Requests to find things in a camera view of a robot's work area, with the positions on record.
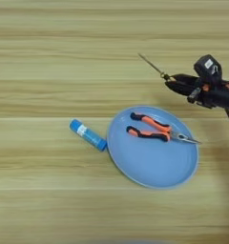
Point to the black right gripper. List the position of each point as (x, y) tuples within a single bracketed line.
[(221, 93)]

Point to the orange and black pliers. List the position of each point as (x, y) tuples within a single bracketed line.
[(151, 122)]

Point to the black box with white label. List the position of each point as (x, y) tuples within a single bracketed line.
[(208, 68)]

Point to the round blue plate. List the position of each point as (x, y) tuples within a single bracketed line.
[(151, 165)]

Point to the blue glue stick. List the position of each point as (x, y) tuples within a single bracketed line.
[(87, 134)]

